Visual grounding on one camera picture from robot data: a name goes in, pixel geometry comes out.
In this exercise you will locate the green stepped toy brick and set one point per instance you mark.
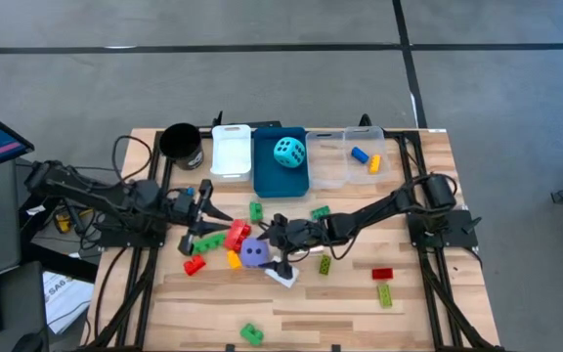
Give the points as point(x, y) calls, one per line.
point(251, 334)

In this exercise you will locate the white plastic bin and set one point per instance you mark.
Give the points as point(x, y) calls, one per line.
point(231, 156)

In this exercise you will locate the long green toy brick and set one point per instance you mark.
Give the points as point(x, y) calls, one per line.
point(209, 243)

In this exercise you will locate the purple foam dice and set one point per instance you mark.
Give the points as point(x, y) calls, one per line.
point(253, 253)

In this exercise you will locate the long yellow toy brick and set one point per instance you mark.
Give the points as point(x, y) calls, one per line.
point(375, 164)

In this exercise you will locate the lime green toy brick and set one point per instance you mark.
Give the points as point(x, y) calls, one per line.
point(325, 264)

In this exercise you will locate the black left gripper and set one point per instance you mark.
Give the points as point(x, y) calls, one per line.
point(196, 210)

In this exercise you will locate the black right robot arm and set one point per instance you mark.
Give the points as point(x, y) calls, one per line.
point(369, 210)

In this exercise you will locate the white printed paper sheet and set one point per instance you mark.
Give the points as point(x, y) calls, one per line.
point(66, 298)

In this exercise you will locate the mint foam dice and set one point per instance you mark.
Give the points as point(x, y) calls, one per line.
point(289, 152)

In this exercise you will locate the black cup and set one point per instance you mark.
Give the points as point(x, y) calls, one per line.
point(181, 142)

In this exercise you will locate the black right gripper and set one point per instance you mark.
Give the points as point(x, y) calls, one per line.
point(303, 235)

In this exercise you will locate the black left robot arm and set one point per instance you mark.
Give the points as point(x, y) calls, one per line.
point(91, 195)

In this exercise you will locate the teal plastic tray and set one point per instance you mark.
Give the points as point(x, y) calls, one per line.
point(272, 183)

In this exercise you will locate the clear plastic bin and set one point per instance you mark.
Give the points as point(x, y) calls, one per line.
point(359, 176)
point(325, 171)

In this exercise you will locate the small yellow toy brick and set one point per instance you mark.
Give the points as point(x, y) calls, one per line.
point(233, 259)

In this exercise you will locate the light green toy brick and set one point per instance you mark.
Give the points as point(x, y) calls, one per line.
point(384, 295)

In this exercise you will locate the red stepped toy brick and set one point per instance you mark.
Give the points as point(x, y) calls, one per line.
point(194, 265)

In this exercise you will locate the black computer mouse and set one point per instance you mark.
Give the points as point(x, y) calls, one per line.
point(27, 343)

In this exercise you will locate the yellow black tool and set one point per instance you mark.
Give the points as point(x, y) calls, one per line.
point(62, 222)

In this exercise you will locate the black table-level camera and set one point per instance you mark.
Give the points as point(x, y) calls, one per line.
point(230, 348)

